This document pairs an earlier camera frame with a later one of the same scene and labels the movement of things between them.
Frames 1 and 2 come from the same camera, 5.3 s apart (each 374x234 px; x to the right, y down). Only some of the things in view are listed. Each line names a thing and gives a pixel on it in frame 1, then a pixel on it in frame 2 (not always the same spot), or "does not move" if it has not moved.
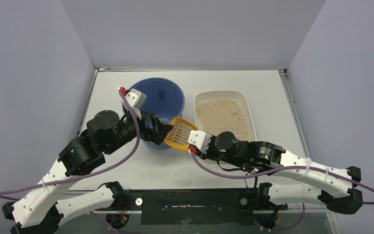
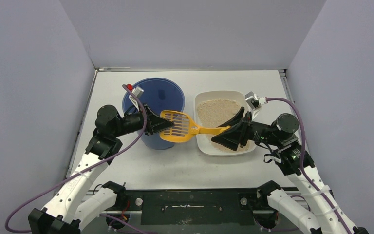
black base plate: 200,207 does not move
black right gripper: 195,150 -> 246,129
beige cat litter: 217,116 does not move
